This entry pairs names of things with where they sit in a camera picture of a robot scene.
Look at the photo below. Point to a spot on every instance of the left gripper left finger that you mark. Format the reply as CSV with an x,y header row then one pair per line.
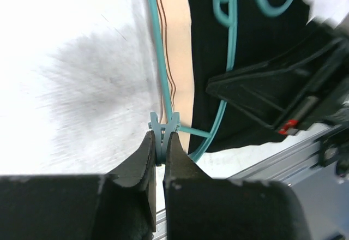
x,y
120,204

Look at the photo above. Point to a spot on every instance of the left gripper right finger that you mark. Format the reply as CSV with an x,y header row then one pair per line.
x,y
201,207

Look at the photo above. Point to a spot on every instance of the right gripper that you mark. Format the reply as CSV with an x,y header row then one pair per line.
x,y
293,90

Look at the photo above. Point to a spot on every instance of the teal clothespin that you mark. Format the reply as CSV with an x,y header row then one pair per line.
x,y
162,134

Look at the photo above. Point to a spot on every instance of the black underwear beige waistband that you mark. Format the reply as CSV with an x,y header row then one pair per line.
x,y
195,46

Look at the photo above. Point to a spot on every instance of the teal hanger with black underwear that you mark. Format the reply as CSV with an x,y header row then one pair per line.
x,y
226,13

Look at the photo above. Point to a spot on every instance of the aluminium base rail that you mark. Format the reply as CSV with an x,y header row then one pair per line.
x,y
317,170

